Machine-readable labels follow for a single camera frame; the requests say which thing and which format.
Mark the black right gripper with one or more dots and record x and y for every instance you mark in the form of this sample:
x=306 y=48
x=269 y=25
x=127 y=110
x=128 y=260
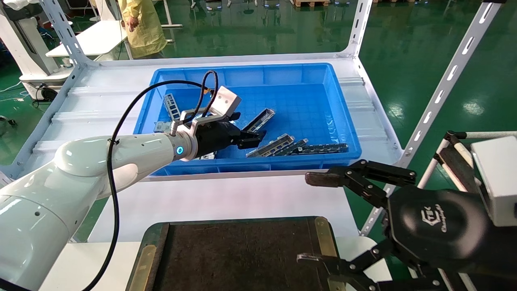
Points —
x=440 y=226

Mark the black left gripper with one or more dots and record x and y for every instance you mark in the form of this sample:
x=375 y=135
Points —
x=216 y=137

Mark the silver metal channel part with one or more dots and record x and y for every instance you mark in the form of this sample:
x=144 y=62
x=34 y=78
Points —
x=262 y=117
x=270 y=146

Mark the dark narrow metal part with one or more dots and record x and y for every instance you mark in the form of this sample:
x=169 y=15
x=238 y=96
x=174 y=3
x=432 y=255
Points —
x=297 y=145

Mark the long dark metal part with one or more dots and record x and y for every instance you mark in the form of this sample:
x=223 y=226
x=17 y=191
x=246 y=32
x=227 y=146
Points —
x=323 y=148

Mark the silver slotted metal part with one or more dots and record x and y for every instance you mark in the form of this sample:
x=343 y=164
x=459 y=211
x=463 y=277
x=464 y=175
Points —
x=207 y=156
x=162 y=127

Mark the black container tray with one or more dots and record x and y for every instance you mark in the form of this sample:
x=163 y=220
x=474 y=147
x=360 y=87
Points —
x=242 y=250

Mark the dark ladder-shaped metal part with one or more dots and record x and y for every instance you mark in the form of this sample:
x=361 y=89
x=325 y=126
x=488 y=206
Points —
x=173 y=106

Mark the blue plastic bin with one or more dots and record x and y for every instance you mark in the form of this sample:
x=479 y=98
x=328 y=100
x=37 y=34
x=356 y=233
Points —
x=307 y=101

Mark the wooden pallet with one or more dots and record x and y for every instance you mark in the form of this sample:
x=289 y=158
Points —
x=311 y=3

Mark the white tube stand black padding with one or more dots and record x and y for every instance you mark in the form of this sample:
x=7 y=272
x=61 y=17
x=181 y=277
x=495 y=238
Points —
x=454 y=159

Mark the person in yellow coat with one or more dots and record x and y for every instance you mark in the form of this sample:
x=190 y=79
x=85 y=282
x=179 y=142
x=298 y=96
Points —
x=143 y=28

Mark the white metal shelf rack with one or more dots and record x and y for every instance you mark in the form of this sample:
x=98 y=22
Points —
x=97 y=101

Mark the white desk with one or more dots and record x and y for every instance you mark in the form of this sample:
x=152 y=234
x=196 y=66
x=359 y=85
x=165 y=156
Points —
x=93 y=38

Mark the small black object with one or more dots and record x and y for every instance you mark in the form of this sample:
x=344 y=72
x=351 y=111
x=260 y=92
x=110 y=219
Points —
x=48 y=93

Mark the white desk frame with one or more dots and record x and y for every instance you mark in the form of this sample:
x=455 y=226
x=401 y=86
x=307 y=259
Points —
x=173 y=26

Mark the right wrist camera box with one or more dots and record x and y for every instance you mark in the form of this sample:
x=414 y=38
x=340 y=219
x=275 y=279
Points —
x=497 y=182

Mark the white machine pedestal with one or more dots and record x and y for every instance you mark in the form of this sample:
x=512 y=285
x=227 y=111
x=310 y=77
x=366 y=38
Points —
x=24 y=44

